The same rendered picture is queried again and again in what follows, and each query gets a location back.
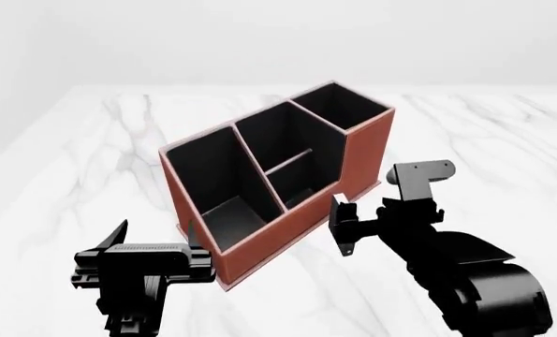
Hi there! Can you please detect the brown caddy with black compartments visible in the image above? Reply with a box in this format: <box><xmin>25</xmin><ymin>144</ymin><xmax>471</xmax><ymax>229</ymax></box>
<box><xmin>158</xmin><ymin>80</ymin><xmax>396</xmax><ymax>292</ymax></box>

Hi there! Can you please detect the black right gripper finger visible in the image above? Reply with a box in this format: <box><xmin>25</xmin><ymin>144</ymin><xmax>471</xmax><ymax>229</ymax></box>
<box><xmin>329</xmin><ymin>224</ymin><xmax>361</xmax><ymax>256</ymax></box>
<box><xmin>331</xmin><ymin>192</ymin><xmax>359</xmax><ymax>227</ymax></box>

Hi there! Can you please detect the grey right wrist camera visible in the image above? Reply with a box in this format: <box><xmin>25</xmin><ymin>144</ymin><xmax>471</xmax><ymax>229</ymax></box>
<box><xmin>387</xmin><ymin>159</ymin><xmax>457</xmax><ymax>202</ymax></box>

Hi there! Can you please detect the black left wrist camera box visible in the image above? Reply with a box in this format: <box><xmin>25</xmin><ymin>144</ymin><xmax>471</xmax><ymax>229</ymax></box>
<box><xmin>100</xmin><ymin>242</ymin><xmax>191</xmax><ymax>272</ymax></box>

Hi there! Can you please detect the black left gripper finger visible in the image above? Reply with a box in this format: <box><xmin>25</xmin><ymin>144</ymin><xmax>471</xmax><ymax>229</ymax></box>
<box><xmin>186</xmin><ymin>219</ymin><xmax>205</xmax><ymax>252</ymax></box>
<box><xmin>96</xmin><ymin>219</ymin><xmax>129</xmax><ymax>253</ymax></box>

